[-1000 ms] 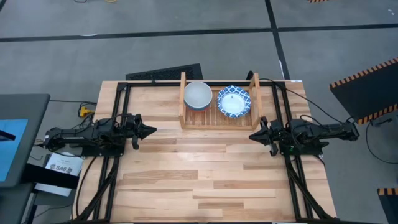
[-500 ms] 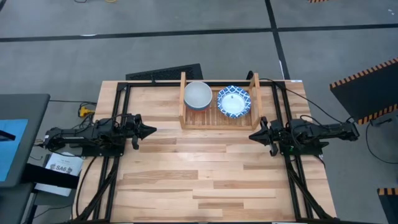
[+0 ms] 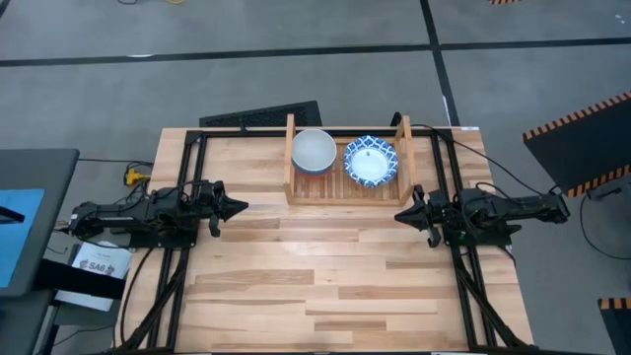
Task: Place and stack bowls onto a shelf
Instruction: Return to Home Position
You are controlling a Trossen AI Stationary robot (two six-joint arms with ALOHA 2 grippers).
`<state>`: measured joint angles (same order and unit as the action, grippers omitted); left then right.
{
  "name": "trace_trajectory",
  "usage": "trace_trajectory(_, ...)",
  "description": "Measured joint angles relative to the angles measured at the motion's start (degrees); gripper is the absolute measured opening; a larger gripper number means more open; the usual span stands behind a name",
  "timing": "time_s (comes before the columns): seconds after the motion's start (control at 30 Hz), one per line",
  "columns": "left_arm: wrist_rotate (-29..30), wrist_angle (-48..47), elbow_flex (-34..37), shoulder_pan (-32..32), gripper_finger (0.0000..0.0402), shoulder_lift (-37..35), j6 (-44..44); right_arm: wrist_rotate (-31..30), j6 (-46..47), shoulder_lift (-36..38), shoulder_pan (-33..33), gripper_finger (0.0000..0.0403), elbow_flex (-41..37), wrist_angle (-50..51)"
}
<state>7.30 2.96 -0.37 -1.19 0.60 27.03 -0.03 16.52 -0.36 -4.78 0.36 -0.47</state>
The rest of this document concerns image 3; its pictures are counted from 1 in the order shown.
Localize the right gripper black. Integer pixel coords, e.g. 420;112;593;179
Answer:
393;185;453;231

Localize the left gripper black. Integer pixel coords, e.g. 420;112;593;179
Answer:
195;180;249;223

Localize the blue floral paper bowl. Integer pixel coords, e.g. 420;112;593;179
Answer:
343;134;399;189

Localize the teal bowl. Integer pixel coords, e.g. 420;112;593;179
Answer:
293;160;338;178

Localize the white ceramic bowl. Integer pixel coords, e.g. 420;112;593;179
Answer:
290;127;339;175

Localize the wooden shelf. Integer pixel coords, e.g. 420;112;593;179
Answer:
283;112;418;207

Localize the yellow plug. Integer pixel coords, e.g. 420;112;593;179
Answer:
122;167;151;187

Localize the white printed booklet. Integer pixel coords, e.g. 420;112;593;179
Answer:
53;241;134;313

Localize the grey desk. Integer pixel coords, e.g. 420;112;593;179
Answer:
0;147;81;355

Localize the blue panel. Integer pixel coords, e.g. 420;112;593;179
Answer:
0;188;45;290

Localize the black table frame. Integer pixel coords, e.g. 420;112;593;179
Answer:
105;126;541;355

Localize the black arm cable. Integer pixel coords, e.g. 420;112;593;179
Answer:
411;122;563;198

